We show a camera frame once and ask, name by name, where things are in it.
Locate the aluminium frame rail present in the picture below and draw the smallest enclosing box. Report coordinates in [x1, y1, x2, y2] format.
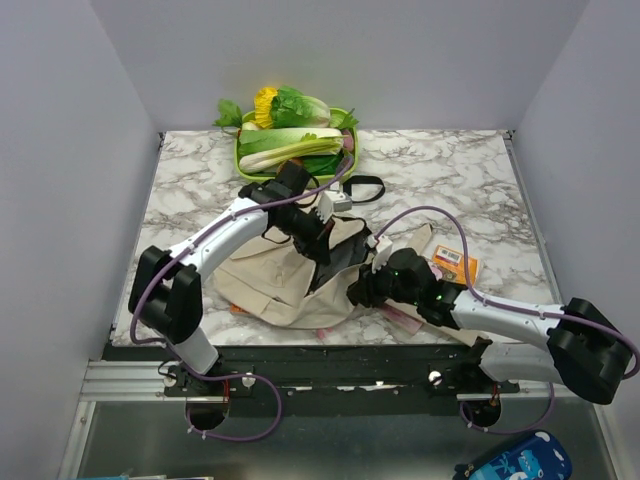
[60, 346, 638, 479]

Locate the purple cable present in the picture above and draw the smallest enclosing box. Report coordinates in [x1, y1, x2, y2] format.
[129, 152, 356, 443]
[372, 205, 640, 436]

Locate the orange treehouse book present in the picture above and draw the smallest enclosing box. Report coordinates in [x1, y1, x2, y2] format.
[229, 304, 250, 315]

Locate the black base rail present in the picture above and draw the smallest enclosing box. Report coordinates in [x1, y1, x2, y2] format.
[87, 344, 548, 423]

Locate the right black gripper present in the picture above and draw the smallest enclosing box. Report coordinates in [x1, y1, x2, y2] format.
[346, 254, 420, 308]

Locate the yellow corn flower vegetable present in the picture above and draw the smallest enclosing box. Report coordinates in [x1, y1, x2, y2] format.
[254, 86, 278, 129]

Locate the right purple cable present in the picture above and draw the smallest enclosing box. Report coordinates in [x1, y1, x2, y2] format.
[372, 205, 640, 436]

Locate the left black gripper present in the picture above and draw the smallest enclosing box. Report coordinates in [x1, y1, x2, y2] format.
[275, 206, 336, 266]

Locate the green vegetable tray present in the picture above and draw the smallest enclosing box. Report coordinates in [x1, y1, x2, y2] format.
[234, 108, 358, 183]

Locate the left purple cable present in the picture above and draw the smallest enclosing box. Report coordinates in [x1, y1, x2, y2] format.
[129, 152, 356, 443]

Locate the green leafy lettuce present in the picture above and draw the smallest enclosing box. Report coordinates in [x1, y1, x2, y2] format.
[270, 86, 331, 128]

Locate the beige canvas backpack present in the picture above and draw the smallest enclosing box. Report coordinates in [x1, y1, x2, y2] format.
[213, 213, 371, 331]

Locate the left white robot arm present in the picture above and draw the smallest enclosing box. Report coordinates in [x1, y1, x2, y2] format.
[128, 161, 333, 395]

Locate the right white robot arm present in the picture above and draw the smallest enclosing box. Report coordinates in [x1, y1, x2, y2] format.
[347, 248, 632, 405]

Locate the blue pencil case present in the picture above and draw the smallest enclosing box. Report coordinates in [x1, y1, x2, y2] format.
[453, 430, 574, 480]

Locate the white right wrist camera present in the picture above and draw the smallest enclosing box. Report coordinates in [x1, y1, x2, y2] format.
[366, 234, 393, 273]

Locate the pink pencil case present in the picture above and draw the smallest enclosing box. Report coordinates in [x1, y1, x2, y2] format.
[316, 328, 334, 343]

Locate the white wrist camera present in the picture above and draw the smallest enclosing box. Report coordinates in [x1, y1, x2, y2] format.
[366, 234, 393, 273]
[316, 190, 352, 223]

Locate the orange yellow book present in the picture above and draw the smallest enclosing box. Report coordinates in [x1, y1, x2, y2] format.
[431, 244, 482, 285]

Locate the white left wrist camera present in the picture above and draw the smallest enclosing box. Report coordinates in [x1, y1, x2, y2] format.
[316, 190, 352, 223]

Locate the napa cabbage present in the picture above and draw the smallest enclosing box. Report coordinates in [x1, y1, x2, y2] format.
[237, 128, 346, 174]

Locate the pink fairy book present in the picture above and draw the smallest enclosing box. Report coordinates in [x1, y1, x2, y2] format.
[382, 264, 444, 335]

